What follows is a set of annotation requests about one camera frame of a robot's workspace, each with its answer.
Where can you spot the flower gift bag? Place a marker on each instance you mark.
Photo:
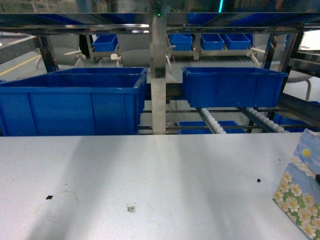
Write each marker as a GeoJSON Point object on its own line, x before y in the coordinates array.
{"type": "Point", "coordinates": [298, 191]}

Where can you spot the blue crate on conveyor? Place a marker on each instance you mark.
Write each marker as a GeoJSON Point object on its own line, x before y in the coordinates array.
{"type": "Point", "coordinates": [231, 87]}

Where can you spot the large blue crate left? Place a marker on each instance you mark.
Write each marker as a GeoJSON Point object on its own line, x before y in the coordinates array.
{"type": "Point", "coordinates": [74, 102]}

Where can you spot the small blue background bin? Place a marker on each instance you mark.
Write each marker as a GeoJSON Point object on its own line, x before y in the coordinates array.
{"type": "Point", "coordinates": [105, 43]}
{"type": "Point", "coordinates": [182, 42]}
{"type": "Point", "coordinates": [211, 42]}

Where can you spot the small QR code sticker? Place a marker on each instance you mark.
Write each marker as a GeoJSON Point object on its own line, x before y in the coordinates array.
{"type": "Point", "coordinates": [131, 207]}

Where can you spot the white roller rail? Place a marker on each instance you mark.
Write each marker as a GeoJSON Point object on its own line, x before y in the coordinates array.
{"type": "Point", "coordinates": [212, 124]}

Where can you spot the steel vertical post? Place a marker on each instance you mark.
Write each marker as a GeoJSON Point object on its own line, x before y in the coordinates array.
{"type": "Point", "coordinates": [158, 48]}

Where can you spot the steel upper shelf frame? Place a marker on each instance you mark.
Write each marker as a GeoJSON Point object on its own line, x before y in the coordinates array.
{"type": "Point", "coordinates": [175, 23]}

